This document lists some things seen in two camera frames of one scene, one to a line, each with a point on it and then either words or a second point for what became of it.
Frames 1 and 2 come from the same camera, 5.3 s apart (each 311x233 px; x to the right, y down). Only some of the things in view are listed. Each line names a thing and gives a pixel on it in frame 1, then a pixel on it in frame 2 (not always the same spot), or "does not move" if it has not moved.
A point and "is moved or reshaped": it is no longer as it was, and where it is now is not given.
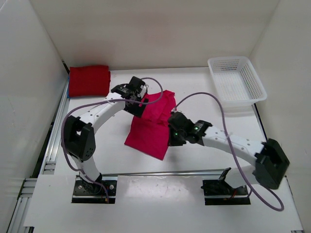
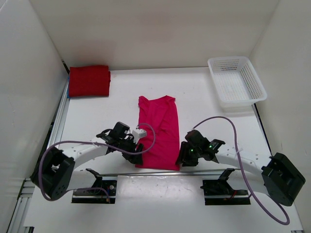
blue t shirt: [68, 87] does not move
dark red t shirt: [89, 81] does not move
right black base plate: [218, 192] does not move
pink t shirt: [149, 132] is moved or reshaped
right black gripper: [175, 140] -> [185, 153]
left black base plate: [86, 192] does not move
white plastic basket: [238, 84] does not move
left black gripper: [137, 109] -> [132, 152]
